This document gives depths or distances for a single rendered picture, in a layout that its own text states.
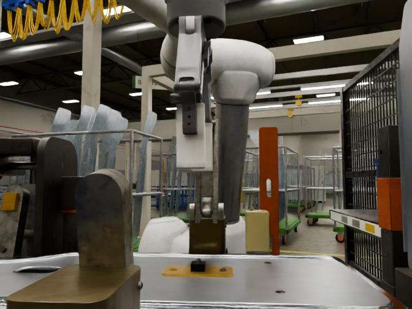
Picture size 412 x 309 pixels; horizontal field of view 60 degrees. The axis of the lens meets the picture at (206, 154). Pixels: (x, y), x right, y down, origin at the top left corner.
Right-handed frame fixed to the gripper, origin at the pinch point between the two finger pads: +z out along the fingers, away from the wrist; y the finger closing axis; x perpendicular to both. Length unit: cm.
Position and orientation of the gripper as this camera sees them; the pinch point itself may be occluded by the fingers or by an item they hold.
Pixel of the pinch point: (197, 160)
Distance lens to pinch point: 44.3
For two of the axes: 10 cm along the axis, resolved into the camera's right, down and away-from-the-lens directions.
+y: -0.8, -0.7, -9.9
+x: 10.0, -0.2, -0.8
